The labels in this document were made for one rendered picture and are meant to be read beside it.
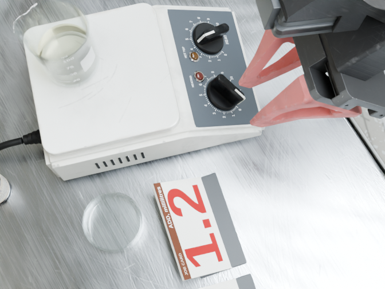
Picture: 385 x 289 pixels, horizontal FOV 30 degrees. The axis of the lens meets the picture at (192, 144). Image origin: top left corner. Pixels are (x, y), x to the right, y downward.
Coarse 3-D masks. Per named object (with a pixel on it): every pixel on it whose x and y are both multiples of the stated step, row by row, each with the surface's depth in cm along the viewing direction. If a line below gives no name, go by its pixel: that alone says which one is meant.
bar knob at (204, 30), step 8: (200, 24) 67; (208, 24) 67; (224, 24) 66; (200, 32) 67; (208, 32) 65; (216, 32) 66; (224, 32) 66; (200, 40) 65; (208, 40) 65; (216, 40) 67; (200, 48) 66; (208, 48) 66; (216, 48) 67
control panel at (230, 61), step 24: (192, 24) 67; (216, 24) 68; (192, 48) 66; (240, 48) 69; (192, 72) 65; (216, 72) 66; (240, 72) 68; (192, 96) 64; (216, 120) 64; (240, 120) 66
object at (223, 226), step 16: (208, 176) 68; (208, 192) 68; (160, 208) 64; (208, 208) 67; (224, 208) 67; (224, 224) 67; (224, 240) 67; (176, 256) 63; (224, 256) 66; (240, 256) 66; (208, 272) 64
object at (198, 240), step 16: (176, 192) 66; (192, 192) 67; (176, 208) 65; (192, 208) 66; (176, 224) 64; (192, 224) 65; (208, 224) 66; (192, 240) 64; (208, 240) 66; (192, 256) 64; (208, 256) 65; (192, 272) 63
